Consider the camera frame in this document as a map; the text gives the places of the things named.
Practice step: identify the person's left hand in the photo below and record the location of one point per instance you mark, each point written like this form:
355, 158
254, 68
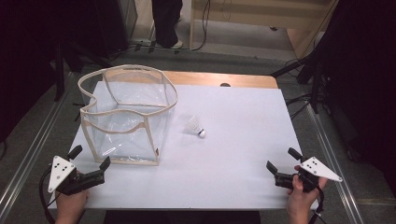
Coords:
70, 203

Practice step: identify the white table board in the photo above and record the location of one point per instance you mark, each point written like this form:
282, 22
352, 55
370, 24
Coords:
236, 161

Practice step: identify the black metal stand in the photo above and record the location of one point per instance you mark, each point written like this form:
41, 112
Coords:
59, 74
314, 81

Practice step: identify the light wooden shelf unit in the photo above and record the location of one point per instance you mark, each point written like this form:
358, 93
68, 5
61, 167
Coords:
249, 15

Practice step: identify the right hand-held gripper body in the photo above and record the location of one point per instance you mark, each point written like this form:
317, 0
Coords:
317, 168

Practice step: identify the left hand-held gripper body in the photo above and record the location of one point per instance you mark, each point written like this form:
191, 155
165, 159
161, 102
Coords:
60, 171

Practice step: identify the clear storage bag beige trim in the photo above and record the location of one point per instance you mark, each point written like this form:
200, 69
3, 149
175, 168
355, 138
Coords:
127, 124

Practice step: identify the dark cabinet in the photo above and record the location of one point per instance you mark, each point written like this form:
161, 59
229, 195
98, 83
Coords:
120, 25

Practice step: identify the person's dark clothing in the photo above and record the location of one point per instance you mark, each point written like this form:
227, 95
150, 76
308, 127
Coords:
180, 217

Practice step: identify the white shuttlecock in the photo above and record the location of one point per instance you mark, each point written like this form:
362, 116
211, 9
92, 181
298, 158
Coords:
194, 127

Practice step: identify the person's right hand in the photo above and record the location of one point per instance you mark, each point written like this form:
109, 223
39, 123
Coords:
300, 196

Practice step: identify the metal floor rail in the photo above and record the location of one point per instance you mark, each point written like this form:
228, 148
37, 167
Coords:
28, 158
334, 165

